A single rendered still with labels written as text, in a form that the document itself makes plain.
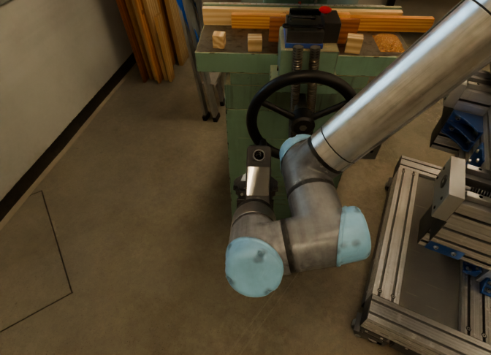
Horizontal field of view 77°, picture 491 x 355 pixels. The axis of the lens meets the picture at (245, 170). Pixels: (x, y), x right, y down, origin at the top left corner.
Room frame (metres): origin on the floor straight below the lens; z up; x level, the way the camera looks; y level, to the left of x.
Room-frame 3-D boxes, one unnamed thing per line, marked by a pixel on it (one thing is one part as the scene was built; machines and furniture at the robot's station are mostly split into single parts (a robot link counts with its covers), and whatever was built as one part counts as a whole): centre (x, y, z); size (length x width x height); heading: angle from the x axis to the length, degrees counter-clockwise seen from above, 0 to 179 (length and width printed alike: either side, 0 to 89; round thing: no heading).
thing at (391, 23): (0.96, -0.26, 0.92); 0.60 x 0.02 x 0.04; 87
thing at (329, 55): (0.77, -0.16, 0.92); 0.15 x 0.13 x 0.09; 87
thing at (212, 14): (0.98, -0.17, 0.93); 0.60 x 0.02 x 0.05; 87
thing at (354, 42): (0.82, -0.30, 0.92); 0.04 x 0.03 x 0.04; 77
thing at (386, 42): (0.86, -0.41, 0.91); 0.10 x 0.07 x 0.02; 177
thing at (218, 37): (0.85, 0.07, 0.92); 0.03 x 0.03 x 0.04; 82
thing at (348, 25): (0.88, -0.19, 0.93); 0.25 x 0.01 x 0.07; 87
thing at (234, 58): (0.86, -0.16, 0.87); 0.61 x 0.30 x 0.06; 87
